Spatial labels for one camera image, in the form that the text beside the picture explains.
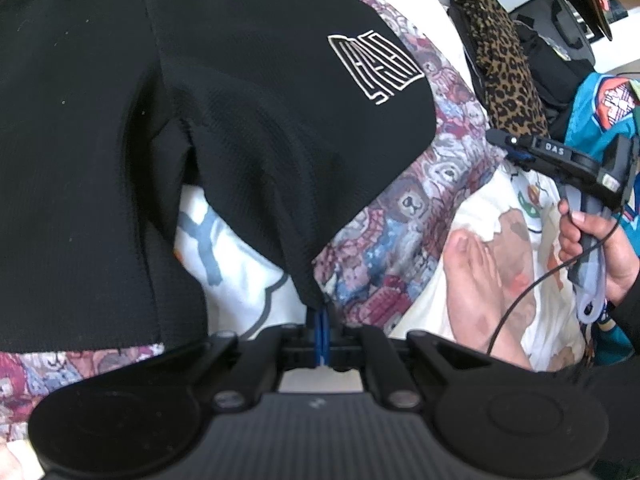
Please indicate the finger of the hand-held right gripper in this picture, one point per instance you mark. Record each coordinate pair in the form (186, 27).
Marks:
(517, 145)

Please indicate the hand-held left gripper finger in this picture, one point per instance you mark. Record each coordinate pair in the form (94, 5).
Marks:
(326, 340)
(317, 340)

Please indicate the black shorts with bear-print sides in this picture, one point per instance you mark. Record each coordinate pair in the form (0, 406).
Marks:
(200, 110)

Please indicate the person's right forearm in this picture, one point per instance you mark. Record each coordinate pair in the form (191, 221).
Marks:
(627, 320)

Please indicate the person's right hand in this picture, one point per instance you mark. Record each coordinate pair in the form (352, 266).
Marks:
(617, 260)

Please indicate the teal printed cloth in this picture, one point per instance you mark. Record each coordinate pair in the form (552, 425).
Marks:
(590, 110)

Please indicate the leopard print cloth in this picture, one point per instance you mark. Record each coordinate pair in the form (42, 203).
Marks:
(505, 70)

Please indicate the black bag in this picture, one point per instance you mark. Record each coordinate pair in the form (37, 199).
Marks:
(550, 75)

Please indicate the cream bear print blanket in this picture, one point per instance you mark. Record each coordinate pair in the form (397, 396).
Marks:
(240, 280)

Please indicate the black chair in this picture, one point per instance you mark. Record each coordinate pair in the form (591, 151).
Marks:
(570, 15)

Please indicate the person's bare foot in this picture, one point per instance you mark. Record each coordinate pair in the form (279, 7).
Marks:
(470, 290)

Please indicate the white cartoon print cloth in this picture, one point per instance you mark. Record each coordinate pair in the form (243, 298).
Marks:
(545, 340)

